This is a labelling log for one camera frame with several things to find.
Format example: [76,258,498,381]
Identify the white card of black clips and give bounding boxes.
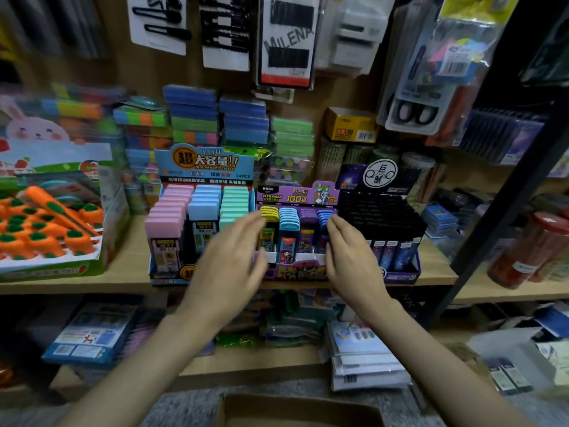
[127,0,190,56]
[200,0,252,72]

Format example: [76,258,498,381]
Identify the stack of multicoloured packets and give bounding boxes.
[0,82,170,152]

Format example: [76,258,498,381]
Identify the hanging clear white package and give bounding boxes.
[318,0,397,77]

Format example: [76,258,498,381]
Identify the stack of green packets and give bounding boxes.
[269,115,317,161]

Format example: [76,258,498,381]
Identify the black and white display box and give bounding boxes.
[336,160,428,283]

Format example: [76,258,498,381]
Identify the brown cardboard box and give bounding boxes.
[216,393,386,427]

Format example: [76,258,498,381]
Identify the orange carrot pen display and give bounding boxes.
[0,97,133,281]

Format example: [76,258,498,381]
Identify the black red hanging package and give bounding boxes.
[258,0,323,90]

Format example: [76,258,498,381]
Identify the row of dark blue refills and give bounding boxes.
[458,106,545,165]

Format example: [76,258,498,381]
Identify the person's right hand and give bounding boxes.
[324,215,392,326]

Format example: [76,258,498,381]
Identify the stack of blue packets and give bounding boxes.
[162,84,270,146]

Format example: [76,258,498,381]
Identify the person's left hand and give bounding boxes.
[178,211,270,334]

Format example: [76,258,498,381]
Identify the person's left forearm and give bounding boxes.
[57,316,219,427]

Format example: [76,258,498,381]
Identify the red cylinder containers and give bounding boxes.
[487,209,569,290]

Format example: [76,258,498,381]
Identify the wooden shelf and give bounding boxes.
[0,0,569,401]

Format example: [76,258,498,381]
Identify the yellow carton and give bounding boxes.
[322,106,379,143]

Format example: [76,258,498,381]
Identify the purple display box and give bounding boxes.
[255,180,341,281]

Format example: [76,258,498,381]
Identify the hanging white blister package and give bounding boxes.
[385,0,521,136]

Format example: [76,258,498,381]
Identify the stack of white packets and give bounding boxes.
[327,320,414,392]

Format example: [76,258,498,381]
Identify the blue display box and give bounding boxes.
[145,144,259,285]

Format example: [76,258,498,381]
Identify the person's right forearm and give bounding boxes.
[365,298,535,427]

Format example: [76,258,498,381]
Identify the heap of green teal packs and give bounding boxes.
[258,293,325,343]

